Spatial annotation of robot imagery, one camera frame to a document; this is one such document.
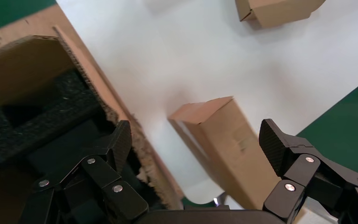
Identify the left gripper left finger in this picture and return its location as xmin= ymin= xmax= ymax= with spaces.
xmin=18 ymin=119 xmax=150 ymax=224

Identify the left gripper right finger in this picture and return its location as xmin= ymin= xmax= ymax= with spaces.
xmin=258 ymin=119 xmax=358 ymax=224

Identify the small plain cardboard box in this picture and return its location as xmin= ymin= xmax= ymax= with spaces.
xmin=167 ymin=96 xmax=306 ymax=211

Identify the big open cardboard box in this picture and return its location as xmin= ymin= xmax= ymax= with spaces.
xmin=0 ymin=4 xmax=184 ymax=224

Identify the cardboard box with recycling symbol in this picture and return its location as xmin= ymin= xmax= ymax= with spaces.
xmin=234 ymin=0 xmax=326 ymax=29

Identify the black foam insert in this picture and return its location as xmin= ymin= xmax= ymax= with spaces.
xmin=0 ymin=69 xmax=119 ymax=177

